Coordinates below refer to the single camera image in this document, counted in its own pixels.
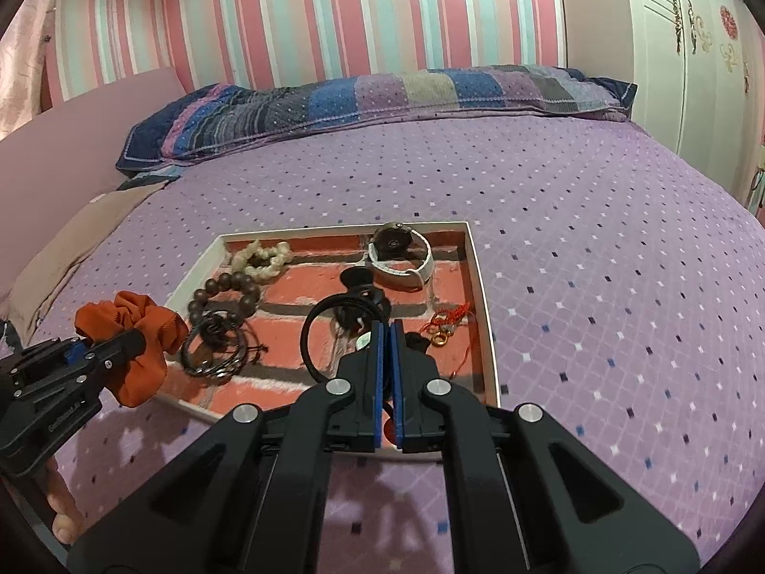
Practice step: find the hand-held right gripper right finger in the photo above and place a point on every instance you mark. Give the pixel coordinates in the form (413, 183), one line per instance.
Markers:
(395, 382)

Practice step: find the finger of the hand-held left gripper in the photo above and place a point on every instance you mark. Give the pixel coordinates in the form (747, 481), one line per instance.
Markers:
(119, 347)
(75, 351)

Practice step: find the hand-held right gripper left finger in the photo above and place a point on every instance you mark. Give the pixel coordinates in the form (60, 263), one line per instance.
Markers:
(376, 382)

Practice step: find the orange scrunchie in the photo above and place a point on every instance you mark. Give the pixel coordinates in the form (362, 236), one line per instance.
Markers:
(143, 370)

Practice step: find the black hair claw clip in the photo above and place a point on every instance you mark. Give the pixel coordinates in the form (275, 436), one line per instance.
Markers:
(355, 278)

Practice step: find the white jewelry box red lining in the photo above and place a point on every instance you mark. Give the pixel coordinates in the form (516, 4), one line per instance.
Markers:
(287, 296)

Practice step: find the person's left hand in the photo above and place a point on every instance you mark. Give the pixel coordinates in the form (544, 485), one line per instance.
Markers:
(63, 502)

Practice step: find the beige cloth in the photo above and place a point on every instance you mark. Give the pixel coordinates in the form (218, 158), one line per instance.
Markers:
(72, 239)

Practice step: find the white band wristwatch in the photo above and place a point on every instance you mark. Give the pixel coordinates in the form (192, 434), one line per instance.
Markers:
(391, 239)

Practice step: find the pink padded headboard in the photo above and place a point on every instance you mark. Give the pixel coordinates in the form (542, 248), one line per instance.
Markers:
(89, 143)

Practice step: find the pink curtain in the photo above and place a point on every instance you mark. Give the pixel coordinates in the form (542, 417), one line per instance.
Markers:
(24, 72)

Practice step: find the striped patchwork pillow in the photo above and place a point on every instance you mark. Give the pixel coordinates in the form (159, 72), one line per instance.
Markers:
(388, 95)

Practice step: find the white wardrobe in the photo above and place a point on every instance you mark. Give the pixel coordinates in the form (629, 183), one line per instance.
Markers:
(687, 72)

